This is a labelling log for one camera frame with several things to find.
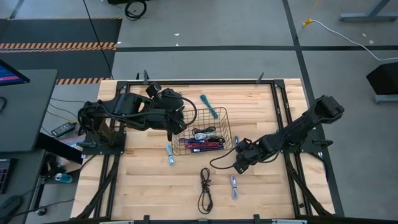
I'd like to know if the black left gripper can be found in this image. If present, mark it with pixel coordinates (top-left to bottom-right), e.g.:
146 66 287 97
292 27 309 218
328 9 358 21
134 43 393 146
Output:
162 107 188 142

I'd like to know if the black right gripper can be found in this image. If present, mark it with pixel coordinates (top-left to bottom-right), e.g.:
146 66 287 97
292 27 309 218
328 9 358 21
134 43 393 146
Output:
233 146 269 174

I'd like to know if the purple USB-C cable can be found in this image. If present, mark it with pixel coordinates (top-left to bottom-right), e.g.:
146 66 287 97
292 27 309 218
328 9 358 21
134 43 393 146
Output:
178 138 208 144

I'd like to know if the light blue USB-C cable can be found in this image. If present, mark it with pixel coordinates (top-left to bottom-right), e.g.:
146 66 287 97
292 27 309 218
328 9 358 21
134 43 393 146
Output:
165 143 177 167

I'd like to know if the white USB-C cable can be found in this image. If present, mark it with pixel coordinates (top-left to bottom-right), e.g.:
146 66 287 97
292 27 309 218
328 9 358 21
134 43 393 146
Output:
193 132 216 141

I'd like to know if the gold wire basket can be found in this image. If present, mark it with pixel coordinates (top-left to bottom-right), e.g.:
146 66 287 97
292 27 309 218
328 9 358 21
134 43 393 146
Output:
171 106 233 156

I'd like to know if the red USB-C cable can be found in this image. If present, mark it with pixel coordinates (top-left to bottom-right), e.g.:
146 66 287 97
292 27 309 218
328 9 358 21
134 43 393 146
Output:
185 142 221 149

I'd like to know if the long thick black cable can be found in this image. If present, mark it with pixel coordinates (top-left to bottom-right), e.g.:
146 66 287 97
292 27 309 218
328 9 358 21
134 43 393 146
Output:
197 167 215 215

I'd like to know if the teal USB-C cable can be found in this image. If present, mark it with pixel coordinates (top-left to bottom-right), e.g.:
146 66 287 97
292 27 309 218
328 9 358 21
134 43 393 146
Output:
200 94 220 120

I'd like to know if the black power adapter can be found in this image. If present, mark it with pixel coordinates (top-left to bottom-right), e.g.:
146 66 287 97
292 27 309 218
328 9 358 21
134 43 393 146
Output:
50 121 76 138

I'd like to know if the black desk support bar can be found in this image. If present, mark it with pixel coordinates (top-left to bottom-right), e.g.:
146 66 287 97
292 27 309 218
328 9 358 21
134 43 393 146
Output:
37 133 83 165

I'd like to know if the black hazard-striped floor mat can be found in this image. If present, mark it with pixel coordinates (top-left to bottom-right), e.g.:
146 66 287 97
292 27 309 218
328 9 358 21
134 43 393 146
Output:
0 17 123 85

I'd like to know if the black low desk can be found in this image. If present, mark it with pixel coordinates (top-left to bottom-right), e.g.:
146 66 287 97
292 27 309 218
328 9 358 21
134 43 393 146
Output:
0 149 47 224

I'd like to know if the grey stand base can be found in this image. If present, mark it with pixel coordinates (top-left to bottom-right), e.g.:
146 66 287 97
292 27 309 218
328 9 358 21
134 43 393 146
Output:
373 94 398 105

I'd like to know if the black box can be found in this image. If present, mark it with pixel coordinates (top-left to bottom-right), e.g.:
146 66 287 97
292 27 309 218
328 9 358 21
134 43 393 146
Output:
365 61 398 96

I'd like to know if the computer monitor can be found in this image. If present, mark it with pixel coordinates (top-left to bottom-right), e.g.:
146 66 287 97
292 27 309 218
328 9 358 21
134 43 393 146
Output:
0 58 31 86

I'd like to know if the backlit keyboard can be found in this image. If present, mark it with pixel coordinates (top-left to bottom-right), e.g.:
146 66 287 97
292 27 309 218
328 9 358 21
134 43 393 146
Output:
0 158 11 194

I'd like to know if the black computer mouse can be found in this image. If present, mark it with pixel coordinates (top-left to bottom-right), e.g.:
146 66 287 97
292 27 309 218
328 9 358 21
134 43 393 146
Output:
0 195 23 220

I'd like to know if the grey table leg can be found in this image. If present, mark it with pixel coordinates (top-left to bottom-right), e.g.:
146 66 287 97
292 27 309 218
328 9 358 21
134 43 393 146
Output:
338 0 398 23

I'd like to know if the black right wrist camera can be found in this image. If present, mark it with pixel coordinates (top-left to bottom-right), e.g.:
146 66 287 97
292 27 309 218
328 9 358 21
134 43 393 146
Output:
237 138 253 154

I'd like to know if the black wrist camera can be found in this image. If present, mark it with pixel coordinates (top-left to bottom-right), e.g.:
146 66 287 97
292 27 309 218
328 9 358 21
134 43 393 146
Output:
237 138 253 154
145 82 163 98

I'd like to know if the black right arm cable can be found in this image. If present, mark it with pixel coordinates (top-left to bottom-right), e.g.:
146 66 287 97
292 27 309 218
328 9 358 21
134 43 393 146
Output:
209 145 243 171

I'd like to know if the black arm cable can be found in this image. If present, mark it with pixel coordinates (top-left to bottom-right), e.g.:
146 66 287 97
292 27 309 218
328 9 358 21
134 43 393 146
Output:
177 95 199 127
209 145 243 171

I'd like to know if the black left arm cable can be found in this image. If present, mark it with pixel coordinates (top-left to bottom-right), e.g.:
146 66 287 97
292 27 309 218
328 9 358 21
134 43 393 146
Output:
177 95 199 127

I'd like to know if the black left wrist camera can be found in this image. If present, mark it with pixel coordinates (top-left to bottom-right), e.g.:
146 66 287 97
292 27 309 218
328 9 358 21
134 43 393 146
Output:
145 82 163 98

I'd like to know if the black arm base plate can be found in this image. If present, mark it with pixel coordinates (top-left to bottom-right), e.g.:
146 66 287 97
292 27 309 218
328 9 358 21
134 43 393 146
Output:
81 130 127 156
275 128 334 154

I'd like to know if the black aluminium table frame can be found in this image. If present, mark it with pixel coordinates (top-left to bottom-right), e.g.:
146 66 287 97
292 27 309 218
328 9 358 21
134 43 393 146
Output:
71 78 331 224

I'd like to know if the thin black hanging cable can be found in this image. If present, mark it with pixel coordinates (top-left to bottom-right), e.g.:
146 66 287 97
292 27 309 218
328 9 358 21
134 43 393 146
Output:
81 0 114 81

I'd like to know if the coiled black floor cable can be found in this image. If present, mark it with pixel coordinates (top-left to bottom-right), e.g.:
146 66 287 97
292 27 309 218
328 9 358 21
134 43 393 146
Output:
124 0 148 22

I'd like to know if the yellow hanging cord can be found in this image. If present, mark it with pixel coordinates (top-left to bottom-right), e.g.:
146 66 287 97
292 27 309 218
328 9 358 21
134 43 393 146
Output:
302 0 320 28

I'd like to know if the white floor cable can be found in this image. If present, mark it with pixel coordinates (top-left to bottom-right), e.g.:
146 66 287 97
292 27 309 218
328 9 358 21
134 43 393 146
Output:
312 19 398 62

